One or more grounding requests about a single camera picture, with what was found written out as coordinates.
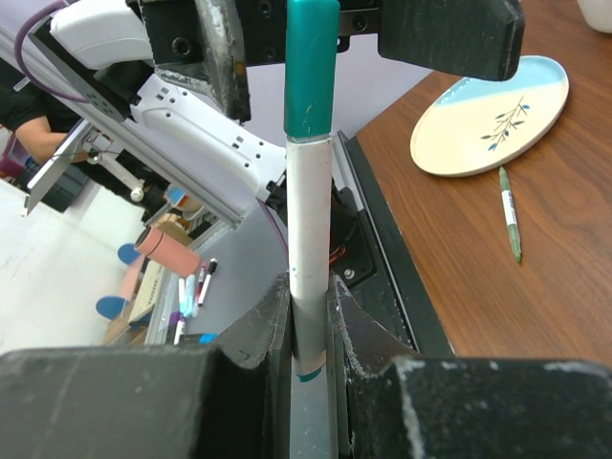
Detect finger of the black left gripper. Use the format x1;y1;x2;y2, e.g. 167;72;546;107
378;0;525;81

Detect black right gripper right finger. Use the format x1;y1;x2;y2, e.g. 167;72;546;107
327;274;611;458

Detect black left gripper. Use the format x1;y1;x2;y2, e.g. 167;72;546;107
126;0;381;120

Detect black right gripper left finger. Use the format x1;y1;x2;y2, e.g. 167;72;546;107
1;275;292;458

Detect teal green pen cap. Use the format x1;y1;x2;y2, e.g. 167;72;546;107
284;0;340;142

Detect white green-end marker pen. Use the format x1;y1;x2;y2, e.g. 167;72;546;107
286;137;332;383

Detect grey green pen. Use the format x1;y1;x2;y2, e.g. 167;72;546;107
498;166;522;264

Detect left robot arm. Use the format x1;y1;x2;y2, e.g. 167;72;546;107
19;1;525;211

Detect light blue plate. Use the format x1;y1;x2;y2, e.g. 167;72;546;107
410;55;570;177

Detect white plastic dish basket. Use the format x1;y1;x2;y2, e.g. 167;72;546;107
577;0;612;33

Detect markers on floor tray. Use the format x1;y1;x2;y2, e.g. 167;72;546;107
173;258;218;345

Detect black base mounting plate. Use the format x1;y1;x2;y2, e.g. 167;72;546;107
333;132;453;357

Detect pink cylinder roll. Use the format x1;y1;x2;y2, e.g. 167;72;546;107
135;227;201;277

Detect person in black shirt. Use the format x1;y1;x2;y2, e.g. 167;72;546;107
1;59;81;164

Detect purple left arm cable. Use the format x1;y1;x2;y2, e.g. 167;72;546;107
12;0;291;259

